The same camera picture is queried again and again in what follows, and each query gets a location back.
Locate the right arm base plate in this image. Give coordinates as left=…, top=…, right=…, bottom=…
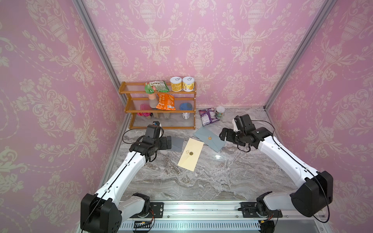
left=238, top=202, right=283, bottom=219

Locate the beige bottle on shelf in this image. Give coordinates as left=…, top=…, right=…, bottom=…
left=148, top=93, right=158, bottom=108

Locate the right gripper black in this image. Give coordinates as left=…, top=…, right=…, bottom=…
left=219, top=128, right=247, bottom=146

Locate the teal blue envelope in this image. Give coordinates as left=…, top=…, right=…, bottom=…
left=194, top=127, right=226, bottom=152

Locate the purple snack bag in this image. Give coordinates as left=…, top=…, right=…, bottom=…
left=199, top=108, right=219, bottom=126

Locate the green instant noodle cup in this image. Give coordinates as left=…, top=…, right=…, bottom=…
left=215, top=106, right=225, bottom=119

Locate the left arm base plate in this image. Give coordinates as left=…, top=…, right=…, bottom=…
left=131, top=202, right=164, bottom=218

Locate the aluminium front rail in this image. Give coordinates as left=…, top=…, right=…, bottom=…
left=81, top=199, right=327, bottom=221

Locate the green snack bag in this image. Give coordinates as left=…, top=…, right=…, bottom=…
left=145, top=81, right=170, bottom=94

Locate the pink item on shelf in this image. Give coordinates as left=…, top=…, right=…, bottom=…
left=137, top=104, right=152, bottom=119

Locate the cream envelope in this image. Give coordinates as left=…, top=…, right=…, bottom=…
left=177, top=138, right=204, bottom=171

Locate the left yellow can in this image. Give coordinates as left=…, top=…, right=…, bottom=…
left=170, top=76, right=183, bottom=92

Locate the yellow can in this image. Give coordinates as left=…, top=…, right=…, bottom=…
left=182, top=76, right=195, bottom=92
left=170, top=76, right=183, bottom=92

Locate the blue lid cup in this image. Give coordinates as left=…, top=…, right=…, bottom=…
left=179, top=103, right=193, bottom=119

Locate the orange snack bag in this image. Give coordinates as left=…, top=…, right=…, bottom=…
left=156, top=93, right=176, bottom=111

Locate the right yellow can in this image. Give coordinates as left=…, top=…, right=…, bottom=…
left=182, top=76, right=195, bottom=92

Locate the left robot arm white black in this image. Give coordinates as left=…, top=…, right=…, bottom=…
left=80, top=121, right=172, bottom=233

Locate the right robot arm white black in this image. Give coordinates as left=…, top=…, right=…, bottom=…
left=219, top=115, right=334, bottom=217

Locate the wooden three-tier shelf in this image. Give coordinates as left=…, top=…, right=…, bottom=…
left=119, top=82, right=197, bottom=130

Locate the dark grey envelope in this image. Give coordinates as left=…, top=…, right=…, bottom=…
left=170, top=137, right=184, bottom=152

